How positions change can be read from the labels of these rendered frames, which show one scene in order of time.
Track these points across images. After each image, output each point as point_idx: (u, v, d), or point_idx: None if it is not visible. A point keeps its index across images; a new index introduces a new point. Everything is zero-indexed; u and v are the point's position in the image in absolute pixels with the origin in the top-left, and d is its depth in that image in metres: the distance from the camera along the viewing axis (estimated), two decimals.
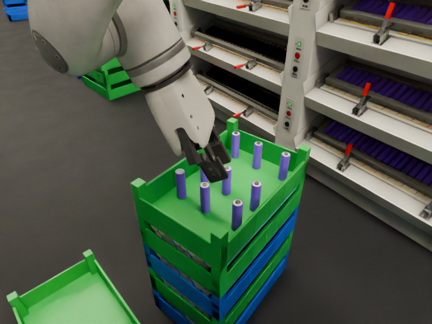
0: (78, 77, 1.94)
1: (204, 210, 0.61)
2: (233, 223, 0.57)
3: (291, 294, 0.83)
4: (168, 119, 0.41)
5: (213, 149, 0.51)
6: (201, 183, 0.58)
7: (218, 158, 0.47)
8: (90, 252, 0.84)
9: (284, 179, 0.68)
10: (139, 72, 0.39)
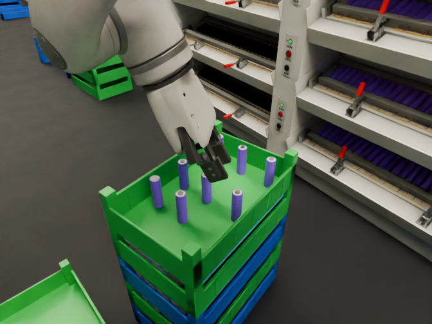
0: (67, 76, 1.89)
1: (180, 221, 0.56)
2: None
3: (280, 306, 0.78)
4: (169, 118, 0.41)
5: (213, 149, 0.51)
6: (177, 191, 0.54)
7: (218, 158, 0.47)
8: (67, 261, 0.79)
9: (270, 186, 0.64)
10: (141, 70, 0.39)
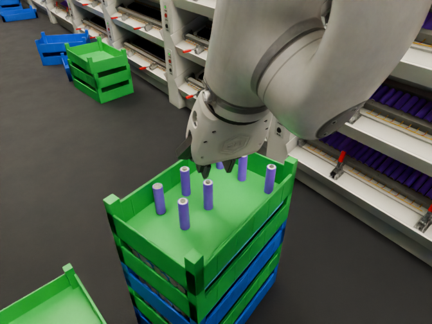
0: (69, 80, 1.90)
1: (182, 227, 0.57)
2: None
3: (280, 310, 0.79)
4: None
5: None
6: (179, 199, 0.55)
7: None
8: (70, 266, 0.80)
9: (270, 192, 0.65)
10: None
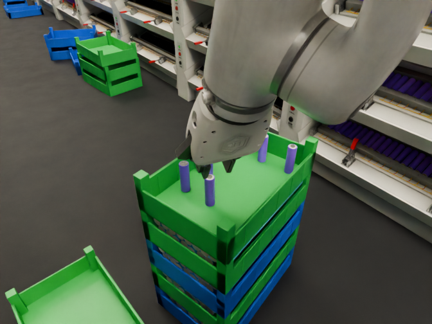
0: (78, 74, 1.92)
1: (208, 204, 0.59)
2: None
3: (297, 290, 0.81)
4: None
5: None
6: None
7: None
8: (91, 248, 0.82)
9: (290, 172, 0.67)
10: None
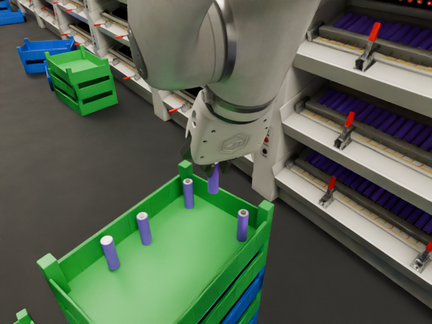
0: (51, 89, 1.81)
1: None
2: None
3: None
4: None
5: None
6: None
7: None
8: (25, 312, 0.71)
9: (243, 240, 0.56)
10: None
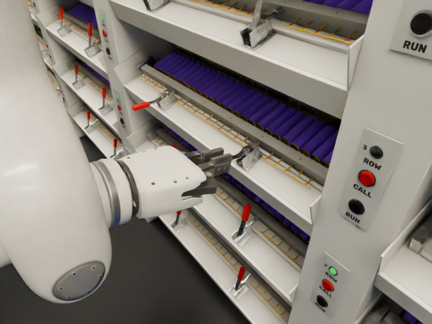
0: None
1: (182, 58, 0.80)
2: (193, 68, 0.75)
3: None
4: (170, 204, 0.41)
5: (206, 162, 0.50)
6: None
7: (213, 158, 0.48)
8: None
9: None
10: (117, 219, 0.38)
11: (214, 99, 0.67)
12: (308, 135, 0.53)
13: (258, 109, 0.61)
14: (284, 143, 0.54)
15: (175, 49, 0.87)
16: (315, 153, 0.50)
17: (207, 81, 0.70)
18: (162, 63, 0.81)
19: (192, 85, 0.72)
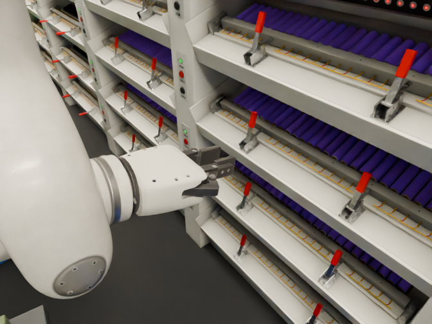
0: None
1: (261, 94, 0.82)
2: (276, 106, 0.78)
3: None
4: (170, 202, 0.41)
5: (203, 159, 0.51)
6: None
7: (216, 160, 0.48)
8: None
9: None
10: (117, 216, 0.37)
11: (306, 141, 0.69)
12: (418, 186, 0.55)
13: (356, 155, 0.63)
14: None
15: (243, 85, 0.89)
16: (431, 207, 0.52)
17: (295, 121, 0.73)
18: (240, 98, 0.84)
19: (278, 124, 0.74)
